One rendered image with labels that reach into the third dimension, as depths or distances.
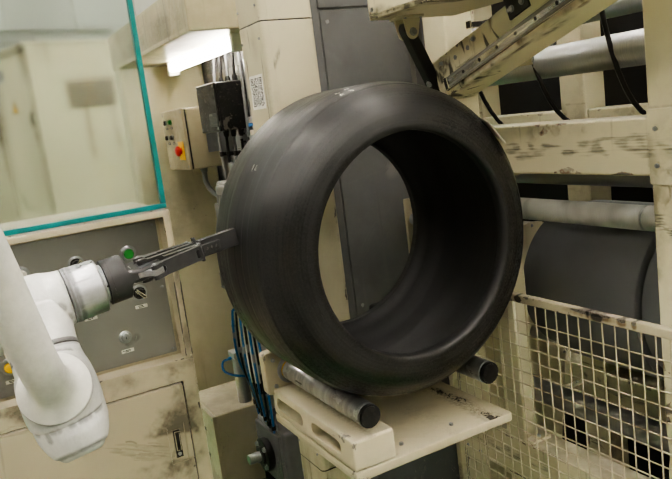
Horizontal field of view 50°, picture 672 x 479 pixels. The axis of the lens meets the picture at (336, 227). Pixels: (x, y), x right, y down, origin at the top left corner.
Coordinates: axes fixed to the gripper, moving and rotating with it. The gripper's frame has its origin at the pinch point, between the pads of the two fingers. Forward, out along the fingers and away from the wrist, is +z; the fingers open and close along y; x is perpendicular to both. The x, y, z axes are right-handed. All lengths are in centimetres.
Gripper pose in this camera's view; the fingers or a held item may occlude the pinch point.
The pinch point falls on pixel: (217, 242)
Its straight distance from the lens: 126.5
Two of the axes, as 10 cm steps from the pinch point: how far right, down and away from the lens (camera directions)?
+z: 8.4, -3.2, 4.3
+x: 2.5, 9.4, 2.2
